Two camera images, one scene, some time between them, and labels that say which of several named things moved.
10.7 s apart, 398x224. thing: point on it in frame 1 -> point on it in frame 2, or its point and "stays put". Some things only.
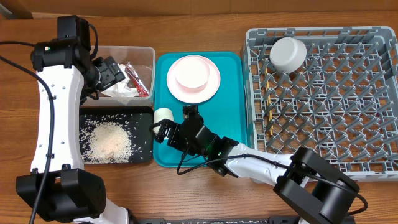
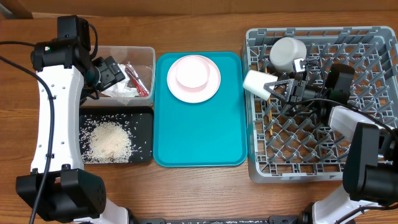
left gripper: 110,70 stays put
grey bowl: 287,54 stays put
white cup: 161,114 -> 255,81
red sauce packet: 141,88 stays put
